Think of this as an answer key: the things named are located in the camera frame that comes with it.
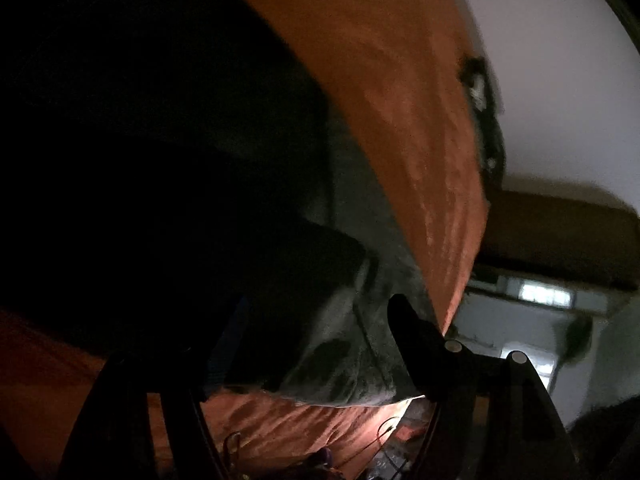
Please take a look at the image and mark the bright window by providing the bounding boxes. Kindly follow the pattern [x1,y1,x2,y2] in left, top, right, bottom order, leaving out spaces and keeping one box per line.
[502,277,573,306]

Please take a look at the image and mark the brown headboard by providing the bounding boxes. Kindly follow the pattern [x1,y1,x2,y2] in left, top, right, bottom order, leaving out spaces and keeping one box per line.
[472,190,640,291]

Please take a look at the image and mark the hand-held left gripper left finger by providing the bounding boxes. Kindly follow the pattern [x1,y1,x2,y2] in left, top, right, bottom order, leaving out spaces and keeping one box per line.
[60,347,226,480]

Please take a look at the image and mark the dark grey pants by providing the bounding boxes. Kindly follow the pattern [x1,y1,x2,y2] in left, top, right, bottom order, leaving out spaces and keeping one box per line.
[0,0,451,408]

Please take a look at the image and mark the thin black cable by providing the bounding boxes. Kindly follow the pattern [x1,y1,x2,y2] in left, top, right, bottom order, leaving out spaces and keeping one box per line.
[345,416,401,466]

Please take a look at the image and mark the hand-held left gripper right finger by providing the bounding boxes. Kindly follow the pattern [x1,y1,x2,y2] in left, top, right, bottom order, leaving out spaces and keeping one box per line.
[387,294,568,480]

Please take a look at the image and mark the orange blanket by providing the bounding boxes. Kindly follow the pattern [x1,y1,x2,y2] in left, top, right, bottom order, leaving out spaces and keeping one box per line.
[0,0,493,480]

